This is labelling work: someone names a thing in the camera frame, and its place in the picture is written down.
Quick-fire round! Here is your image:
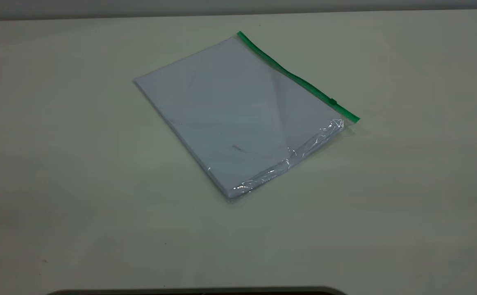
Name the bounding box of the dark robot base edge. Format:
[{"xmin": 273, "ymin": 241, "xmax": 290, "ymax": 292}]
[{"xmin": 46, "ymin": 286, "xmax": 348, "ymax": 295}]

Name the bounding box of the clear plastic green-zip bag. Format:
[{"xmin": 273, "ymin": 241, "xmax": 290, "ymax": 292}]
[{"xmin": 133, "ymin": 31, "xmax": 361, "ymax": 200}]

